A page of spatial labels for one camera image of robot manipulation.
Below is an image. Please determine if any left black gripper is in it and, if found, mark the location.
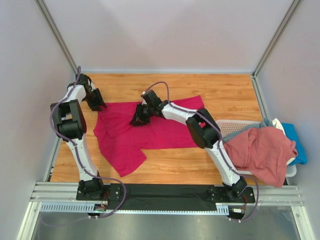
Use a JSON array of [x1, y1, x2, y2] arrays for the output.
[[82, 89, 107, 113]]

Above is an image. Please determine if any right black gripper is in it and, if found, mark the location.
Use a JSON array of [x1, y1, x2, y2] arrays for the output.
[[130, 103, 155, 127]]

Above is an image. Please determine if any magenta t shirt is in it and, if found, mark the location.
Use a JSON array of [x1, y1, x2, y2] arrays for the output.
[[93, 102, 196, 177]]

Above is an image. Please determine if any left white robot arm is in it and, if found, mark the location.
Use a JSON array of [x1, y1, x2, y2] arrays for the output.
[[49, 73, 107, 201]]

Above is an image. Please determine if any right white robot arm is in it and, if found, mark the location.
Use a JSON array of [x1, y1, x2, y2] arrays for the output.
[[130, 90, 247, 202]]

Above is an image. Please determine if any white laundry basket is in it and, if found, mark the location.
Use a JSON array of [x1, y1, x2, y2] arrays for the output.
[[216, 119, 297, 178]]

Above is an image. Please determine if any black base mat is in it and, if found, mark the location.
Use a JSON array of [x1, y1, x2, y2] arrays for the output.
[[108, 183, 230, 211]]

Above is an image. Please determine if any dusty pink t shirt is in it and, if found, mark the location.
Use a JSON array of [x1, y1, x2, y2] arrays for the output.
[[223, 126, 298, 188]]

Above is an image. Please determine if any cream white t shirt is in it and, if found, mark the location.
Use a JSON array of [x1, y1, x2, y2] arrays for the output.
[[271, 118, 286, 135]]

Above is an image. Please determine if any aluminium frame rail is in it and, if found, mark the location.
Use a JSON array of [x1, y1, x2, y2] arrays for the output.
[[30, 182, 304, 207]]

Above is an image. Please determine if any white slotted cable duct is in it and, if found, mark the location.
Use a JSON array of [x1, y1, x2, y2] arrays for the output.
[[39, 202, 229, 216]]

